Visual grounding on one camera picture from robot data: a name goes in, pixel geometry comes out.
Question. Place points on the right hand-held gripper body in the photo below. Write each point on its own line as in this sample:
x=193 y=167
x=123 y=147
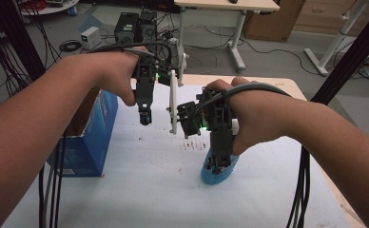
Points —
x=220 y=126

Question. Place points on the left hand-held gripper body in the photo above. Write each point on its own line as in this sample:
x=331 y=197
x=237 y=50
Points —
x=145 y=82

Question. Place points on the blue plastic bottle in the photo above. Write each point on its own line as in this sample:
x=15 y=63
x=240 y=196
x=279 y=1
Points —
x=214 y=180

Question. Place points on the blue cardboard box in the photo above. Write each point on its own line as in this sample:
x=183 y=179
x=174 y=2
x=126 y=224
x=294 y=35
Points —
x=90 y=142

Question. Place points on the person's left hand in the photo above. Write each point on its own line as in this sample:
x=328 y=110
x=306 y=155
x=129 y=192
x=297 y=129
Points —
x=116 y=69

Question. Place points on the person's right hand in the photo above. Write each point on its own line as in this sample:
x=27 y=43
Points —
x=258 y=117

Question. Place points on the black computer tower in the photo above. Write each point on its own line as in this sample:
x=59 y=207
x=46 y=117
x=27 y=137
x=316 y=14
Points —
x=126 y=30
x=147 y=27

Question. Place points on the small white device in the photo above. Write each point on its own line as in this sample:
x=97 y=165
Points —
x=90 y=38

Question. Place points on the white foam mat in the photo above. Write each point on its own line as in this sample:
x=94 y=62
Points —
x=141 y=190

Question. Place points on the wooden desk with white legs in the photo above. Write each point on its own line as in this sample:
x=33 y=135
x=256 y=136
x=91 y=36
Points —
x=223 y=4

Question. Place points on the brown cardboard box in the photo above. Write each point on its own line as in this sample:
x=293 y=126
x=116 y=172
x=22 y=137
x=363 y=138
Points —
x=274 y=25

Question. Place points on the round white table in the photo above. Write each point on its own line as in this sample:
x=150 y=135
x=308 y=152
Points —
x=55 y=10

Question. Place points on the light wooden cabinet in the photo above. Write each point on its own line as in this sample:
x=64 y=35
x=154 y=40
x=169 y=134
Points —
x=322 y=15

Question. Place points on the black frame pole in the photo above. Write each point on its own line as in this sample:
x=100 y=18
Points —
x=350 y=60
x=17 y=38

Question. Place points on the white desk frame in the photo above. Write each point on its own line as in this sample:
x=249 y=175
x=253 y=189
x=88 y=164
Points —
x=341 y=34

